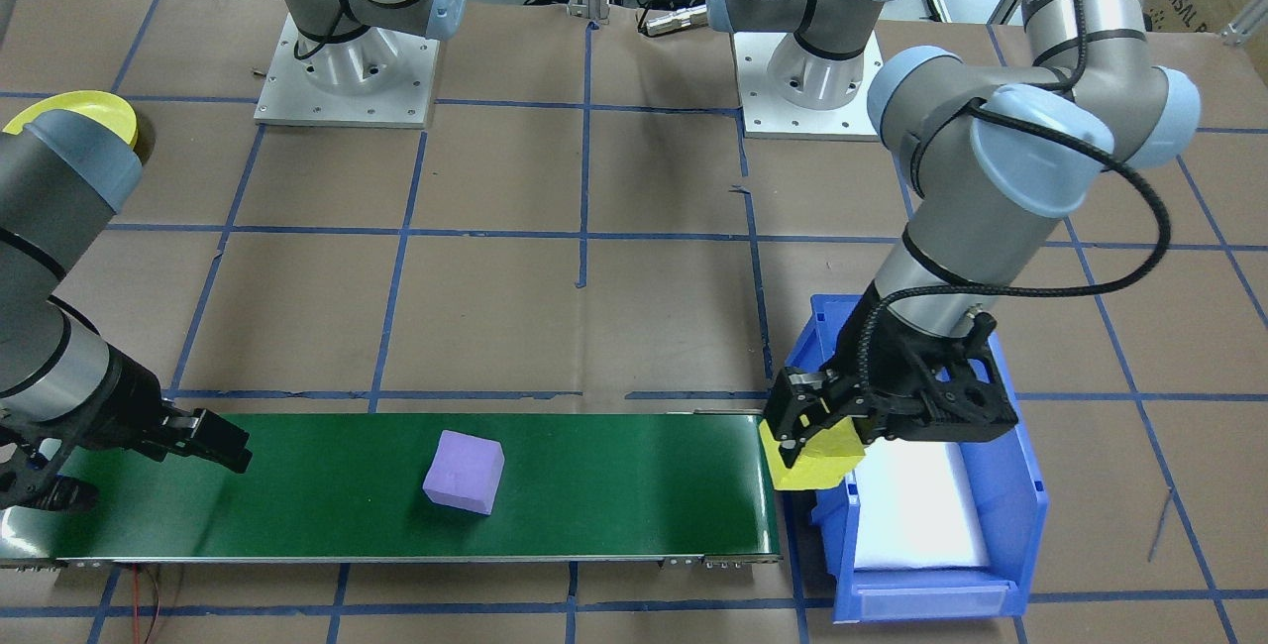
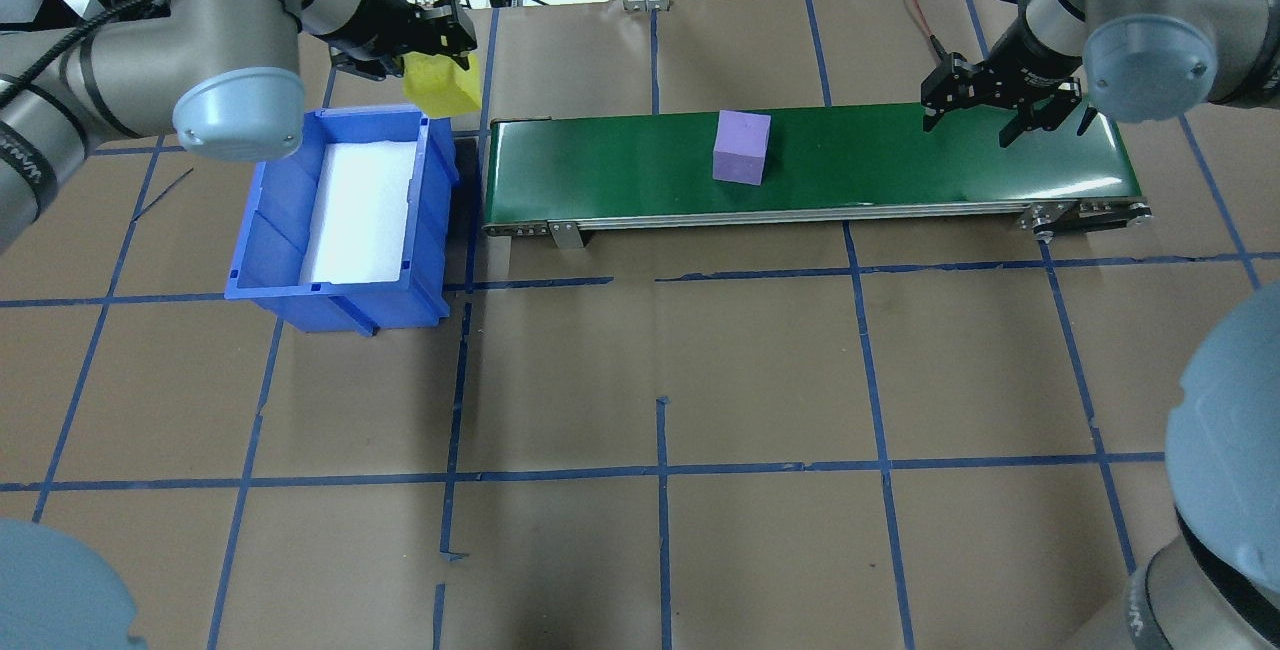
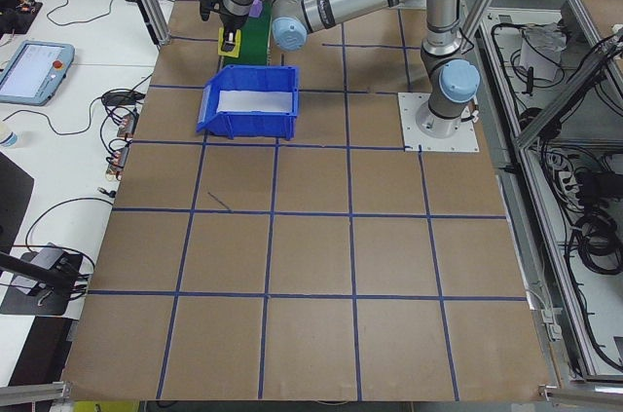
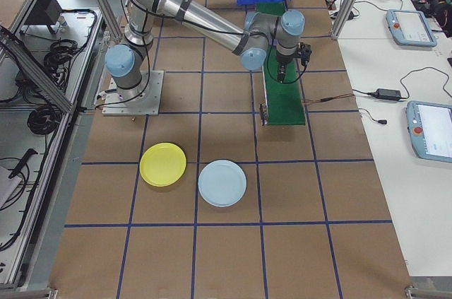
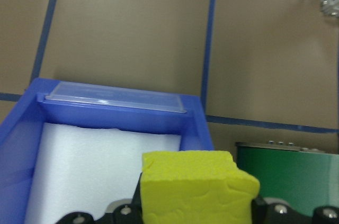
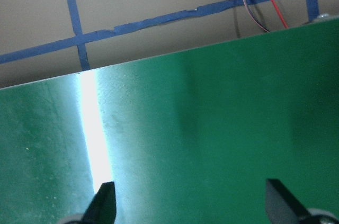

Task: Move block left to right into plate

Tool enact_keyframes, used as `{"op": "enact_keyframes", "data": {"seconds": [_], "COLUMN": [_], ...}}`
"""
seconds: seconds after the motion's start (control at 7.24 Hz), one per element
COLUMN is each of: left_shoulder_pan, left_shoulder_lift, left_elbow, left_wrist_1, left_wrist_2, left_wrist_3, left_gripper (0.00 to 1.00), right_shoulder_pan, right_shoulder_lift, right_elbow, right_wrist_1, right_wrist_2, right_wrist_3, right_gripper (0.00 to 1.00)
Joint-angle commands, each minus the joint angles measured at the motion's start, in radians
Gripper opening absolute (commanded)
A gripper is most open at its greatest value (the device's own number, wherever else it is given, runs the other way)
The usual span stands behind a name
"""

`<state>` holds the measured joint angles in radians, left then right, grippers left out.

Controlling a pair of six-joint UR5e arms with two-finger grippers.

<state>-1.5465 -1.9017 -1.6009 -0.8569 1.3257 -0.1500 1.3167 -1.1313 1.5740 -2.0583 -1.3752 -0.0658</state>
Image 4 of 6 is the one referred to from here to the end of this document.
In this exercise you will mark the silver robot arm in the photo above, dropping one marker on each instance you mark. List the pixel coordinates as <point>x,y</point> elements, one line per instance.
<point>208,21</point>

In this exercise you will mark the light blue plastic plate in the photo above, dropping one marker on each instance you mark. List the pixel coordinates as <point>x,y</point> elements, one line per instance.
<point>222,183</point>

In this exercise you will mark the yellow plastic plate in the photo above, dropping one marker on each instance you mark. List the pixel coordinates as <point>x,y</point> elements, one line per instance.
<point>163,164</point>

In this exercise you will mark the green conveyor belt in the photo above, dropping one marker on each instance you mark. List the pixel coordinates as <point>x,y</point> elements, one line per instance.
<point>284,108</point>

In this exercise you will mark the small circuit board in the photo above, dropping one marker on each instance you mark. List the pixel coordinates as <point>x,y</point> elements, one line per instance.
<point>332,2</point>

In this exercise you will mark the black power adapter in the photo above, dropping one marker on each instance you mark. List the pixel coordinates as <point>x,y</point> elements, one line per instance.
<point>388,93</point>

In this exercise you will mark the light blue teach pendant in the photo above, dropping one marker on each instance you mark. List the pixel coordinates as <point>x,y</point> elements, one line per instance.
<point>429,129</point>
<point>411,27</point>

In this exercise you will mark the small white bottle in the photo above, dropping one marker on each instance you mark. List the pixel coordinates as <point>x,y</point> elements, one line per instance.
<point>63,22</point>

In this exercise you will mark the black monitor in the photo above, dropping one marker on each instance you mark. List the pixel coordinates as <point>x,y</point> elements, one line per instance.
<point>42,9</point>

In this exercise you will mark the aluminium corner bar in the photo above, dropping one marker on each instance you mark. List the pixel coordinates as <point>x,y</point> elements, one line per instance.
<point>28,293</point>
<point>431,293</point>

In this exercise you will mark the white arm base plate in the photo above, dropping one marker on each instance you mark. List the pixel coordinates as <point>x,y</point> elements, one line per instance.
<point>155,101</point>

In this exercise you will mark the metal V-shaped frame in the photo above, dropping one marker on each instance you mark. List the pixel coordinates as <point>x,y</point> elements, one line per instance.
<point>39,74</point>

